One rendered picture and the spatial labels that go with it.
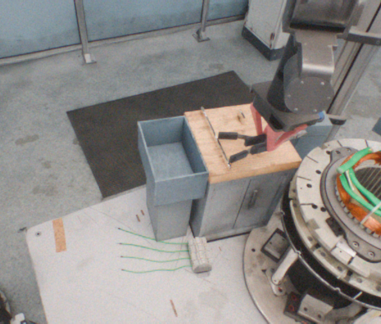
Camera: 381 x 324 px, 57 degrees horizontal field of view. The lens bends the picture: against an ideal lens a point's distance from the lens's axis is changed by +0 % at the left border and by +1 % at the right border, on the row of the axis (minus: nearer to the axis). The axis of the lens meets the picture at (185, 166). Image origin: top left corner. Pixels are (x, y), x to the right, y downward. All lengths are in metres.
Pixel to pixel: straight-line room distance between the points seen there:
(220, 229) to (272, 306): 0.21
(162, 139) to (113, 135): 1.42
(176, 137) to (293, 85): 0.44
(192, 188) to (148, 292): 0.28
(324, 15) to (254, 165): 0.34
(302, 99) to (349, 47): 0.59
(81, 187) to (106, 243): 1.12
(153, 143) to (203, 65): 2.10
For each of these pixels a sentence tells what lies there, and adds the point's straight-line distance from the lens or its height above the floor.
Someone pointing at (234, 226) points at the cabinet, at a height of 0.82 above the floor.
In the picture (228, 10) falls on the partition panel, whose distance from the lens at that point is 3.28.
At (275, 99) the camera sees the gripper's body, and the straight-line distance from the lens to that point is 0.55.
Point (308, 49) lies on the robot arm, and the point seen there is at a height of 1.37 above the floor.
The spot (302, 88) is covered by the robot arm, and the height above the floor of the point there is 1.34.
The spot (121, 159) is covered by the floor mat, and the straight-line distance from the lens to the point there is 2.10.
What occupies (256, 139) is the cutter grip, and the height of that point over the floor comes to 1.17.
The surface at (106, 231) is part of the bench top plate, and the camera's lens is 0.94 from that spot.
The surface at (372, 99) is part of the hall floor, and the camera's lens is 3.06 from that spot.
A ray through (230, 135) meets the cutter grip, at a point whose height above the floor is 1.09.
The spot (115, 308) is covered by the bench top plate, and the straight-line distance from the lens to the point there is 0.86.
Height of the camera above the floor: 1.59
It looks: 49 degrees down
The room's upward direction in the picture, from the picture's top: 7 degrees clockwise
